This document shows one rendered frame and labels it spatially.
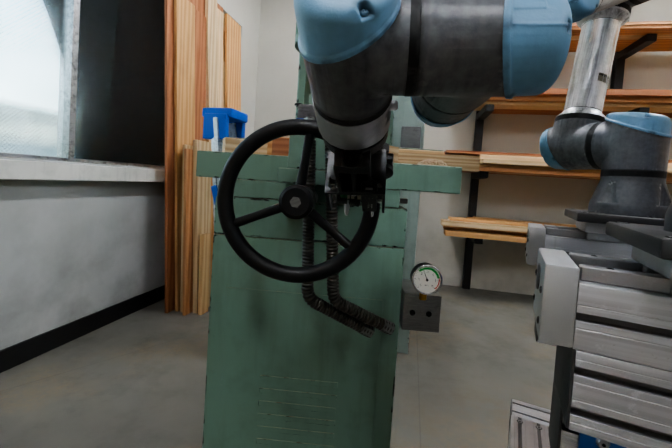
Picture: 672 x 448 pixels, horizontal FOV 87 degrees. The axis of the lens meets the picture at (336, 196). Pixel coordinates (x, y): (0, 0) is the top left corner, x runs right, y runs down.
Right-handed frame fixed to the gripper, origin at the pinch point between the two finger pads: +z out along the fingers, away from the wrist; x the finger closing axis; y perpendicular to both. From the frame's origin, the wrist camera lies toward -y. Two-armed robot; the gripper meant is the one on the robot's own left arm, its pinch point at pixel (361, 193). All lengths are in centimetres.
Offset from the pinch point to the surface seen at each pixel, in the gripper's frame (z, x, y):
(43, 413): 80, -108, 47
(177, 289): 157, -117, -11
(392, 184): 20.4, 5.4, -12.9
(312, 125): -1.7, -9.1, -11.8
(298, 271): 10.6, -10.9, 10.4
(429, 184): 20.8, 13.5, -13.4
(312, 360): 38.8, -11.3, 23.6
